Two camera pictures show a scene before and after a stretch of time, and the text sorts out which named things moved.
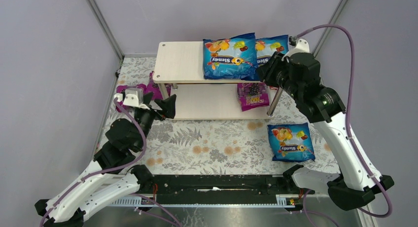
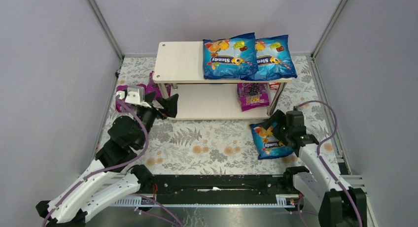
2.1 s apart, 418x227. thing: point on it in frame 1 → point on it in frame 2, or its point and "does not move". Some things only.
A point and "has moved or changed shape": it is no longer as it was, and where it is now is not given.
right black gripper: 272,71 → 274,123
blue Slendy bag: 235,57 does not move
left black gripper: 155,107 does not move
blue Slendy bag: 291,142 has moved or changed shape
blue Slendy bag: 266,47 does not move
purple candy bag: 252,95 does not move
